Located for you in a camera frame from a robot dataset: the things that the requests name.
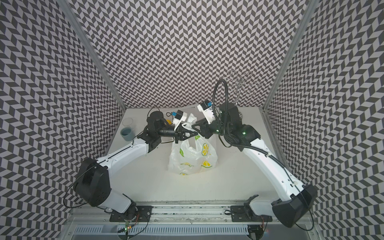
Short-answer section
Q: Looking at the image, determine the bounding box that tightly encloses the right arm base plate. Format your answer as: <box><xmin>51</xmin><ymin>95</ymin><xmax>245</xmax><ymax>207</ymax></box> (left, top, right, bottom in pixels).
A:
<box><xmin>224</xmin><ymin>195</ymin><xmax>273</xmax><ymax>223</ymax></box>

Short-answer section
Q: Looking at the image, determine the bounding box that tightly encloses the aluminium front rail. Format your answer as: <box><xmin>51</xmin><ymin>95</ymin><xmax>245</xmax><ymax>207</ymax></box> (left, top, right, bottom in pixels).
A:
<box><xmin>65</xmin><ymin>201</ymin><xmax>281</xmax><ymax>226</ymax></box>

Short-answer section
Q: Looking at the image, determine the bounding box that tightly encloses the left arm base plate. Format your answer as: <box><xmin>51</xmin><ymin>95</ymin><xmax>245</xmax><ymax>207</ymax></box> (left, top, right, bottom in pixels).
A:
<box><xmin>110</xmin><ymin>204</ymin><xmax>154</xmax><ymax>223</ymax></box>

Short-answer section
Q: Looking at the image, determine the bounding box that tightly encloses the teal ceramic cup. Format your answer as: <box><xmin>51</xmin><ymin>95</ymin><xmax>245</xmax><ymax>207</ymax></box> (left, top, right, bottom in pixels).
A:
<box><xmin>120</xmin><ymin>127</ymin><xmax>135</xmax><ymax>142</ymax></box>

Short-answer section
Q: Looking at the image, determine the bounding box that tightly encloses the white plastic basket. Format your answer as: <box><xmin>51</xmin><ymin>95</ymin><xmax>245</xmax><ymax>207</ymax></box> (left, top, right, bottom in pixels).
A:
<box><xmin>160</xmin><ymin>105</ymin><xmax>204</xmax><ymax>120</ymax></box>

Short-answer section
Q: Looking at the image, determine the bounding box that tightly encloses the chrome wire cup stand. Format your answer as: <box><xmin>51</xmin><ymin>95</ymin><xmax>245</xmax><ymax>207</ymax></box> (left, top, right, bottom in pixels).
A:
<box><xmin>224</xmin><ymin>70</ymin><xmax>261</xmax><ymax>107</ymax></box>

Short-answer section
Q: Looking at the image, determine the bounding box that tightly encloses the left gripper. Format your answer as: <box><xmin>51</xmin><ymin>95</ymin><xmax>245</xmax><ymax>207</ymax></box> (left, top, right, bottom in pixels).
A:
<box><xmin>157</xmin><ymin>123</ymin><xmax>198</xmax><ymax>144</ymax></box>

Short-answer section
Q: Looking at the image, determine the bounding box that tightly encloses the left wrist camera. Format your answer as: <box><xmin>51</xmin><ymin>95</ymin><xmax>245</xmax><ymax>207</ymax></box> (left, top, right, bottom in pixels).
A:
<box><xmin>172</xmin><ymin>110</ymin><xmax>188</xmax><ymax>131</ymax></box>

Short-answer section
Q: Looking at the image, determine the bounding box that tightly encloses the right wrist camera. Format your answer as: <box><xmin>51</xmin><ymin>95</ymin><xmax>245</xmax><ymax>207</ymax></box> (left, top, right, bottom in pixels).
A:
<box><xmin>197</xmin><ymin>100</ymin><xmax>216</xmax><ymax>125</ymax></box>

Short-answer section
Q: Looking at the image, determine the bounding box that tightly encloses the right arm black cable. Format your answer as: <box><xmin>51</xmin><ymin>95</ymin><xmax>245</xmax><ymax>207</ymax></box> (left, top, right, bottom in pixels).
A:
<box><xmin>211</xmin><ymin>78</ymin><xmax>315</xmax><ymax>232</ymax></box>

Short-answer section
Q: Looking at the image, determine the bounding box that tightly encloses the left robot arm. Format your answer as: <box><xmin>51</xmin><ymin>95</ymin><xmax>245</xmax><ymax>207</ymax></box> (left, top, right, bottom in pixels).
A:
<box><xmin>73</xmin><ymin>111</ymin><xmax>198</xmax><ymax>215</ymax></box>

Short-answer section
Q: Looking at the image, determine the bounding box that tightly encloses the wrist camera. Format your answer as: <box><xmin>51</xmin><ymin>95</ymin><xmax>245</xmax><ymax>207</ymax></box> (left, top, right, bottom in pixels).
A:
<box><xmin>197</xmin><ymin>100</ymin><xmax>216</xmax><ymax>125</ymax></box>
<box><xmin>172</xmin><ymin>110</ymin><xmax>188</xmax><ymax>131</ymax></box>

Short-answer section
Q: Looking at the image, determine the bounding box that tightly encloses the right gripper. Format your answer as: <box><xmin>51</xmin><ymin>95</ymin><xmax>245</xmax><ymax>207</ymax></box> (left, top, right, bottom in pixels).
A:
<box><xmin>191</xmin><ymin>116</ymin><xmax>231</xmax><ymax>140</ymax></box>

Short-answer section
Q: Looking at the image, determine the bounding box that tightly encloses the clear glass cup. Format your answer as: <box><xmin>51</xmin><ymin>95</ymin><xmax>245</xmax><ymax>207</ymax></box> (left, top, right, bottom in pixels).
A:
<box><xmin>122</xmin><ymin>118</ymin><xmax>135</xmax><ymax>128</ymax></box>

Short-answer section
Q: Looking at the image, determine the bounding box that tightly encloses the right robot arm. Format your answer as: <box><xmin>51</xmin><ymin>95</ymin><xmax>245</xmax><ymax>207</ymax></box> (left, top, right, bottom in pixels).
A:
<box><xmin>192</xmin><ymin>101</ymin><xmax>318</xmax><ymax>228</ymax></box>

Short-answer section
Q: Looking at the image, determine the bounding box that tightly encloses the lemon print plastic bag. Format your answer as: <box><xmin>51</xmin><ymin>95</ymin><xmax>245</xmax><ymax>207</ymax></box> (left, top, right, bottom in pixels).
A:
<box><xmin>167</xmin><ymin>113</ymin><xmax>218</xmax><ymax>176</ymax></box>

